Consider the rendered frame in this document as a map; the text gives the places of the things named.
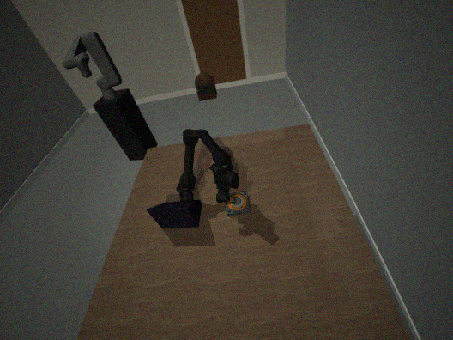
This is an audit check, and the orange round plate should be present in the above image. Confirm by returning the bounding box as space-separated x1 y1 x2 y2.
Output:
227 194 247 211

